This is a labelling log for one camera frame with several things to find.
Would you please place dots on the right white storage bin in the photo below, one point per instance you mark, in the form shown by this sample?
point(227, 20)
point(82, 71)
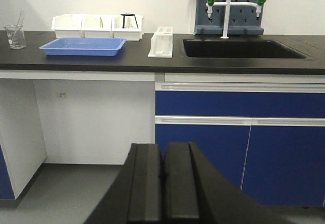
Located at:
point(135, 34)

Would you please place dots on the left white storage bin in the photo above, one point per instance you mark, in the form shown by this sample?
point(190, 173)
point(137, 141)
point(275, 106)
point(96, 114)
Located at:
point(67, 25)

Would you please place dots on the blue plastic tray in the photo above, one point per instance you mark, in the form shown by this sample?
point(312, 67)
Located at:
point(79, 46)

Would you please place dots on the blue left cabinet door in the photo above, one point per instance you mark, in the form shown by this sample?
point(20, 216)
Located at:
point(223, 140)

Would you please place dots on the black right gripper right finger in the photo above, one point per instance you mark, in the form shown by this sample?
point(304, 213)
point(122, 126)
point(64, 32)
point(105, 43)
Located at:
point(196, 192)

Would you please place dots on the white test tube rack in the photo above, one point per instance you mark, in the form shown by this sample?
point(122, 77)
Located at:
point(162, 43)

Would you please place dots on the white storage bin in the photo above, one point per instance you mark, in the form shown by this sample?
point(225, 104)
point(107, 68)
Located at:
point(135, 34)
point(67, 25)
point(97, 25)

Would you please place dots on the blue cabinet drawer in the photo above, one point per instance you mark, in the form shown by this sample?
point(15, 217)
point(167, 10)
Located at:
point(171, 100)

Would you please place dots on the glass beaker on counter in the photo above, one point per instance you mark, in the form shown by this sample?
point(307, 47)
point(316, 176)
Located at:
point(16, 38)

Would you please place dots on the white green lab faucet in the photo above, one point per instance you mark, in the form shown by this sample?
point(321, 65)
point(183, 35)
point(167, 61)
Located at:
point(227, 4)

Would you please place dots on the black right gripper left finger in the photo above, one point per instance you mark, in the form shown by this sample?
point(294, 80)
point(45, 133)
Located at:
point(135, 194)

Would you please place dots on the grey pegboard drying rack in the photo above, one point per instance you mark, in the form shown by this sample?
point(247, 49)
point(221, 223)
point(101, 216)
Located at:
point(242, 21)

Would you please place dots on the black wire tripod stand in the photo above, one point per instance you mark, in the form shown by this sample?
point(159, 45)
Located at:
point(129, 20)

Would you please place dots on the black lab sink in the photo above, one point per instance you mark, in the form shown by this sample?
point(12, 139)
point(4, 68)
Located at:
point(239, 49)

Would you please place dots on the glass stirring rod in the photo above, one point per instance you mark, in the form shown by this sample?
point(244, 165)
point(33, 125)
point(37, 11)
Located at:
point(19, 24)

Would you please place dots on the middle white storage bin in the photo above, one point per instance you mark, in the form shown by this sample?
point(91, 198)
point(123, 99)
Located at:
point(97, 25)

